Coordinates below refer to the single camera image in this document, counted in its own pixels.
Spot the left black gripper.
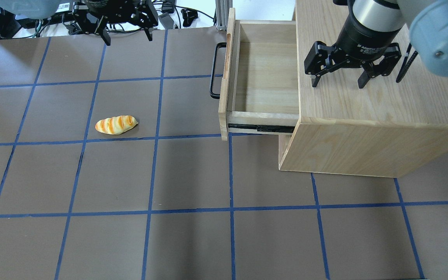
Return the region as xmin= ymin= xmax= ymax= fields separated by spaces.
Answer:
xmin=72 ymin=0 xmax=158 ymax=46

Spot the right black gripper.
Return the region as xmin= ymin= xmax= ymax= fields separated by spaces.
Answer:
xmin=304 ymin=11 xmax=402 ymax=89

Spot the black metal drawer handle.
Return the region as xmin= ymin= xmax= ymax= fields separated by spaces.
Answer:
xmin=210 ymin=42 xmax=228 ymax=100

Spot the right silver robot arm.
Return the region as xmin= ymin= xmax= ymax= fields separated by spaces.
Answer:
xmin=304 ymin=0 xmax=448 ymax=89

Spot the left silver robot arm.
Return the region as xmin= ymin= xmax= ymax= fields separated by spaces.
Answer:
xmin=0 ymin=0 xmax=159 ymax=46

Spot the light wooden drawer cabinet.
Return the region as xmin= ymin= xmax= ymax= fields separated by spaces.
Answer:
xmin=279 ymin=0 xmax=448 ymax=177

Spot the toy bread loaf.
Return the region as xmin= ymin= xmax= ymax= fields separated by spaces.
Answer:
xmin=94 ymin=115 xmax=138 ymax=135

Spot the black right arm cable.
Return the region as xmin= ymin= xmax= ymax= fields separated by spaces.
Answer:
xmin=396 ymin=43 xmax=419 ymax=83

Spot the aluminium frame post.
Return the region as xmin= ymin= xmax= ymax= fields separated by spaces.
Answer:
xmin=214 ymin=0 xmax=233 ymax=31

